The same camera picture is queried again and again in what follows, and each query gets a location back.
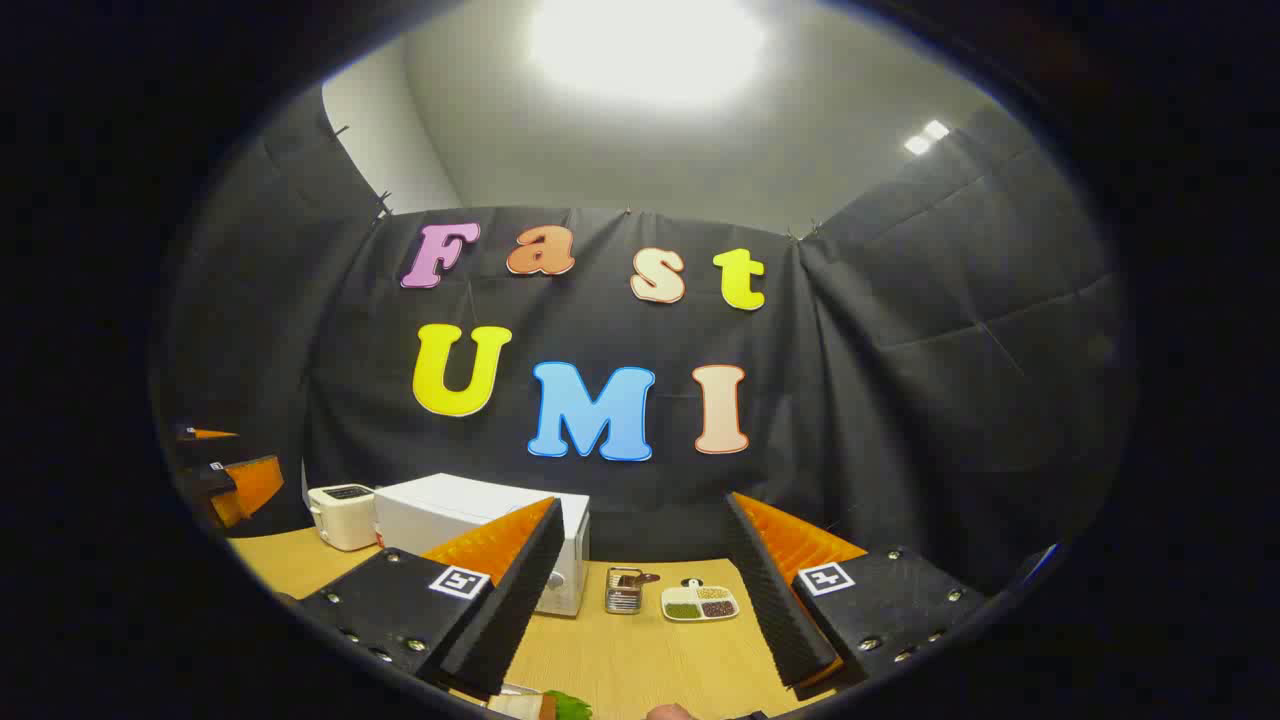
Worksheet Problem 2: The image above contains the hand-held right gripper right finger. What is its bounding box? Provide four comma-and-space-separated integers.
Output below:
725, 490, 991, 691

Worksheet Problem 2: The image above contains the metal wire utensil basket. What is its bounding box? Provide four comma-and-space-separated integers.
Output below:
604, 566, 646, 615

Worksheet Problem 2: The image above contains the large ceiling light panel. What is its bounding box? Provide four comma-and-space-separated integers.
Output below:
525, 0, 771, 109

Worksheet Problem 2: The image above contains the lettuce sandwich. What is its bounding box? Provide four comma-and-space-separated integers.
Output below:
487, 686, 593, 720

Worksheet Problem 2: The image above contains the black backdrop cloth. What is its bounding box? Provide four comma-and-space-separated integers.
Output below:
155, 85, 1136, 601

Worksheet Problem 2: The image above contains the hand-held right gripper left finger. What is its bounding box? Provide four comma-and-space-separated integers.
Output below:
297, 497, 566, 698

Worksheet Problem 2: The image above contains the white toaster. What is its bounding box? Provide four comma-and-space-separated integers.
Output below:
306, 484, 379, 552

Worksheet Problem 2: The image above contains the white microwave oven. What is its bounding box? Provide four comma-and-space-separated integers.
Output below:
373, 473, 591, 617

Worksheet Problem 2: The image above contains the white divided grain dish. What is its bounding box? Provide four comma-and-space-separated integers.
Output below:
661, 578, 741, 623

